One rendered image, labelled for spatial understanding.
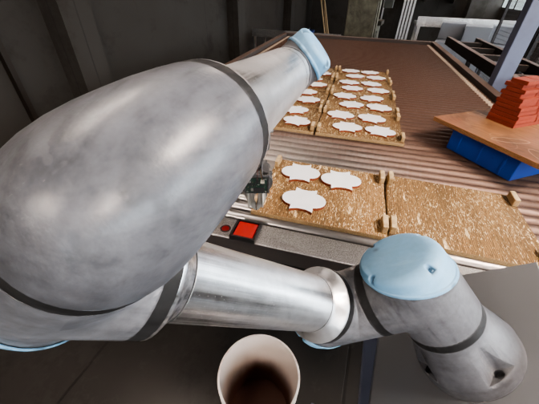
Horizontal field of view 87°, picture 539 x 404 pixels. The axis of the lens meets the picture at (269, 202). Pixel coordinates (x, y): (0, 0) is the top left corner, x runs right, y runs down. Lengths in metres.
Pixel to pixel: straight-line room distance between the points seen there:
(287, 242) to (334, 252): 0.13
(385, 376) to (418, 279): 0.27
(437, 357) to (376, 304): 0.12
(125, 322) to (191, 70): 0.18
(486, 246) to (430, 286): 0.57
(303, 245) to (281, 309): 0.47
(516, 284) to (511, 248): 0.36
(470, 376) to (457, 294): 0.13
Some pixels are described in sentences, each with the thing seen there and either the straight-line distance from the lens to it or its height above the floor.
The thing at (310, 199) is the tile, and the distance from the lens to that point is 0.92.
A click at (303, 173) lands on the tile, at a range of 1.06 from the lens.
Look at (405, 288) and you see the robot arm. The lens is 0.42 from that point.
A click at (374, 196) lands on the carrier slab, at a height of 0.94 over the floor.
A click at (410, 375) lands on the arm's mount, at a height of 0.96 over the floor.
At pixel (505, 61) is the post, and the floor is 1.12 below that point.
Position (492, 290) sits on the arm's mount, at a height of 1.06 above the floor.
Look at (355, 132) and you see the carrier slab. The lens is 1.48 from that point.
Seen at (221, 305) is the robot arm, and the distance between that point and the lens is 0.30.
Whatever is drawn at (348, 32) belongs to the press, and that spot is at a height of 0.69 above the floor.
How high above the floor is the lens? 1.50
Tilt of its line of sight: 37 degrees down
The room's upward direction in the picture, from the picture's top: 2 degrees clockwise
